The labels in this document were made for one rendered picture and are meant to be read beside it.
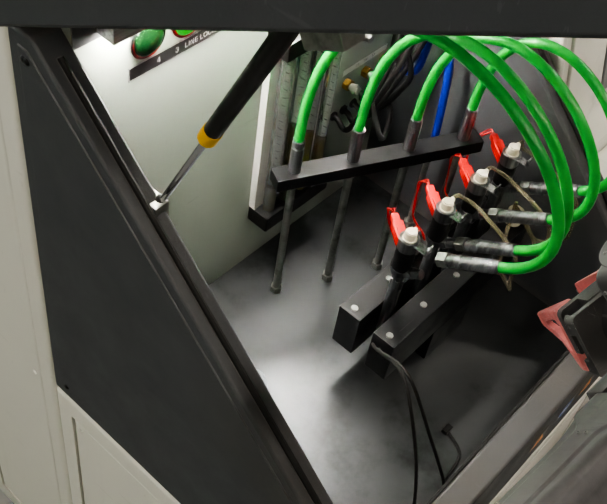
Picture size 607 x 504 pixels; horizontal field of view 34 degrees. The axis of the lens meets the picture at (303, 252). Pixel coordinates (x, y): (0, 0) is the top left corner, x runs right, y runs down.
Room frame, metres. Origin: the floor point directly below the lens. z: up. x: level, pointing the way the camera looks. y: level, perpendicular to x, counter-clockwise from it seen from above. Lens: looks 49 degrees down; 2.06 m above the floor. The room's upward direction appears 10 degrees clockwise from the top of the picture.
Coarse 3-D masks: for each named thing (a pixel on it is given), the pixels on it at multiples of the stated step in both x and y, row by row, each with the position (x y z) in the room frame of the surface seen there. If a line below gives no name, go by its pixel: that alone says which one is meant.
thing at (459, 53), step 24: (456, 48) 0.86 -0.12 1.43; (480, 72) 0.84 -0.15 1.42; (312, 96) 0.96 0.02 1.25; (504, 96) 0.82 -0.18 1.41; (528, 120) 0.81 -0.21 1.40; (528, 144) 0.79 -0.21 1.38; (552, 168) 0.78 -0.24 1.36; (552, 192) 0.77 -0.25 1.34; (552, 216) 0.76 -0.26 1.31; (552, 240) 0.76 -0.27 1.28; (504, 264) 0.78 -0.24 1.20; (528, 264) 0.76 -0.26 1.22
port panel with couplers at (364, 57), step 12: (372, 36) 1.17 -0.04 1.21; (384, 36) 1.25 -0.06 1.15; (360, 48) 1.20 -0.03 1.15; (372, 48) 1.23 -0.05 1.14; (384, 48) 1.25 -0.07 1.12; (348, 60) 1.18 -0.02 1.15; (360, 60) 1.20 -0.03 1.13; (372, 60) 1.23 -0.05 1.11; (348, 72) 1.18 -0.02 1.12; (360, 72) 1.21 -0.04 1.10; (372, 72) 1.21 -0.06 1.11; (348, 84) 1.17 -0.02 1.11; (360, 84) 1.22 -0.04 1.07; (336, 96) 1.17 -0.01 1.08; (348, 96) 1.19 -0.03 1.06; (336, 108) 1.17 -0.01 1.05
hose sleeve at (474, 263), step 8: (448, 256) 0.82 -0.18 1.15; (456, 256) 0.82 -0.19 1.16; (464, 256) 0.81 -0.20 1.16; (472, 256) 0.81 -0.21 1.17; (448, 264) 0.81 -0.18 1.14; (456, 264) 0.81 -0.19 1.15; (464, 264) 0.80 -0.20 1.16; (472, 264) 0.80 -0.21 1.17; (480, 264) 0.79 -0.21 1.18; (488, 264) 0.79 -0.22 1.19; (496, 264) 0.79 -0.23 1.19; (488, 272) 0.78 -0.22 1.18; (496, 272) 0.78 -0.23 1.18
